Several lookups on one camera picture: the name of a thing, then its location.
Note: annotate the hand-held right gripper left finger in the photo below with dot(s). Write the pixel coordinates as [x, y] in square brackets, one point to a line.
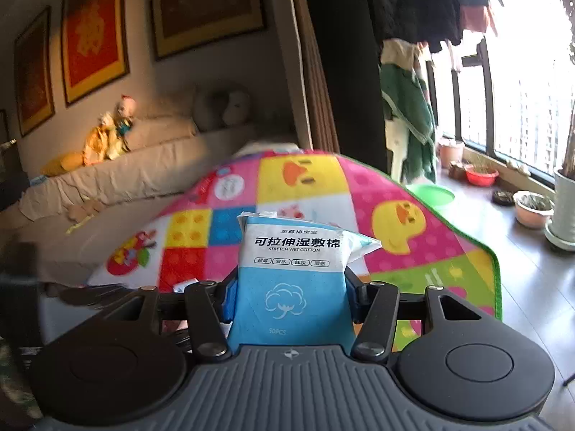
[230, 300]

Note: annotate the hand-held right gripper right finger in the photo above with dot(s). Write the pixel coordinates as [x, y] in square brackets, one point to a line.
[351, 297]

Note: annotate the blue cotton pad packet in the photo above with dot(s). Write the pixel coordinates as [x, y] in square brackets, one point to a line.
[292, 287]

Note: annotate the colourful printed play mat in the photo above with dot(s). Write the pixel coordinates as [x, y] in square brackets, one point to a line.
[314, 179]

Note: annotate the green basin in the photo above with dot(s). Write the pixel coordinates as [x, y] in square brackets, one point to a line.
[433, 195]

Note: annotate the white plastic chair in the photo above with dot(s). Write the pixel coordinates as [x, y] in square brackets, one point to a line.
[397, 152]

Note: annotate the beige sofa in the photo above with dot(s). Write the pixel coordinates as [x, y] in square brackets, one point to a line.
[157, 166]

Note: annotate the pink flower pot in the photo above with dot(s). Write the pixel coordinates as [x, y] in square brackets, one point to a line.
[450, 152]

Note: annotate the red basin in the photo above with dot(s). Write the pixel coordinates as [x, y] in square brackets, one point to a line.
[480, 177]

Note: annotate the small dark bowl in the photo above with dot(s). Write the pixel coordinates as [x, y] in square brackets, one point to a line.
[503, 198]

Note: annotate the grey neck pillow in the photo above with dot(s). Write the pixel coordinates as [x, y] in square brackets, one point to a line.
[222, 107]

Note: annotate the green towel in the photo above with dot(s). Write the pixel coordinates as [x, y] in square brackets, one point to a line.
[411, 112]

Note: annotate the wide pink plant pot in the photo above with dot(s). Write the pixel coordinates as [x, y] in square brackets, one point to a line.
[532, 213]

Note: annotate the yellow dressed doll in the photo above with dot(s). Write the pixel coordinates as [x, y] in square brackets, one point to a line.
[99, 142]

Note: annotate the doll with red bow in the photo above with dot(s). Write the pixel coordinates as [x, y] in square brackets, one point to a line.
[123, 121]

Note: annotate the yellow pillow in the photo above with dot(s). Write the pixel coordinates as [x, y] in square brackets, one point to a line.
[63, 164]

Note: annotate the white plant pot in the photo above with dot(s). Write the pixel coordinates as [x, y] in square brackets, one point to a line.
[564, 206]

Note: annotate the large brown framed picture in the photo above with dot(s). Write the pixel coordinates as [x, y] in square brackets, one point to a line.
[206, 4]

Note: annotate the narrow brown framed picture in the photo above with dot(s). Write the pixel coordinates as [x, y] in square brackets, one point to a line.
[33, 76]

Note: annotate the red framed picture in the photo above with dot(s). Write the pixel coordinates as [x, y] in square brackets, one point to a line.
[92, 36]

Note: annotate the dark hanging clothes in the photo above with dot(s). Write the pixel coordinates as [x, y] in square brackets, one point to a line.
[413, 4]

